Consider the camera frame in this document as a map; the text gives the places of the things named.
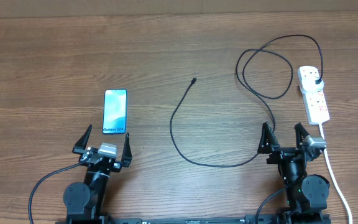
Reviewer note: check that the blue Galaxy smartphone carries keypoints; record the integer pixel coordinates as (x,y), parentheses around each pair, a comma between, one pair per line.
(115,111)

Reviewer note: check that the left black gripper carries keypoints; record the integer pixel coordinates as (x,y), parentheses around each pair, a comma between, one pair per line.
(79,146)

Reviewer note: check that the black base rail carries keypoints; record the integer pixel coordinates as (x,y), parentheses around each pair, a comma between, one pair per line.
(248,219)

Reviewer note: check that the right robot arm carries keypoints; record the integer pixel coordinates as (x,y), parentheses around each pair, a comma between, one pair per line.
(306,194)

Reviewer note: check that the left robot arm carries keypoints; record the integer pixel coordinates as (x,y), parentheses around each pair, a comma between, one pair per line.
(84,200)

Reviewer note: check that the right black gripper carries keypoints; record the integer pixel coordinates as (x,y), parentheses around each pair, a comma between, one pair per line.
(268,145)

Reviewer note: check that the white power strip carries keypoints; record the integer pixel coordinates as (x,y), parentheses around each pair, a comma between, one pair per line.
(315,103)

